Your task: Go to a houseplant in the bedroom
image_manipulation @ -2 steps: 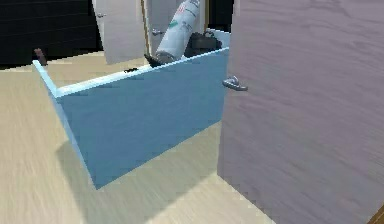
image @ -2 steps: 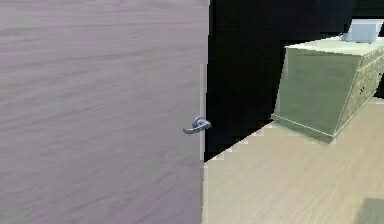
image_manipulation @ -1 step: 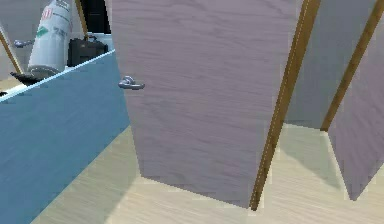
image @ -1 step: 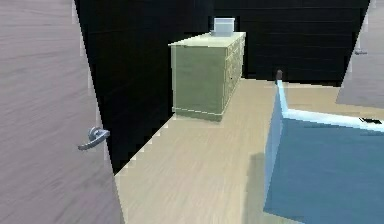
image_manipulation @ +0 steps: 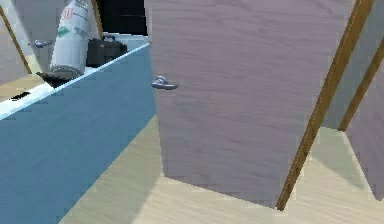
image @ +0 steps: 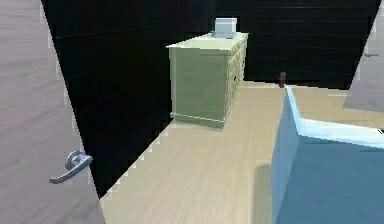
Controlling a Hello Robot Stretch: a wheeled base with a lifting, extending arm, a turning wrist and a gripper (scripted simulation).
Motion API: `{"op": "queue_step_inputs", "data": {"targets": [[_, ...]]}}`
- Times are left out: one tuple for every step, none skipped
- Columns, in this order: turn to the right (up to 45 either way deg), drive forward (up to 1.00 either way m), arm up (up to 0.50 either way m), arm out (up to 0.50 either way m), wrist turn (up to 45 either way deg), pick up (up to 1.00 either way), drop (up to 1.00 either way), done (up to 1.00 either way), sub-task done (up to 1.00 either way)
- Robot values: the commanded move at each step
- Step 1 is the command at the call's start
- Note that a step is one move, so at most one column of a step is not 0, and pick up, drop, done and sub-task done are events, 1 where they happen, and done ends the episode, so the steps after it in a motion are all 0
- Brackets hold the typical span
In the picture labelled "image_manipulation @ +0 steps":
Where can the grey room door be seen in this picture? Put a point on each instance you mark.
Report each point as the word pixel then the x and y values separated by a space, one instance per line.
pixel 40 20
pixel 368 140
pixel 233 100

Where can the black box appliance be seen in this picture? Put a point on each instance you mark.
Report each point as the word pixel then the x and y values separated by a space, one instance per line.
pixel 101 51

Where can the blue cabinet with white top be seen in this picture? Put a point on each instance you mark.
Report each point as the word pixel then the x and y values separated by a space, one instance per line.
pixel 66 140

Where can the black round stand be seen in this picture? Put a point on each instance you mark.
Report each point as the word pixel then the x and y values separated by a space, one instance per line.
pixel 56 79

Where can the white printed cylinder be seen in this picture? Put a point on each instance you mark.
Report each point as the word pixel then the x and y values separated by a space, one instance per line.
pixel 70 40

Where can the small black flat thing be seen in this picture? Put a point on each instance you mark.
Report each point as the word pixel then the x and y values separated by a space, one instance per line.
pixel 20 96

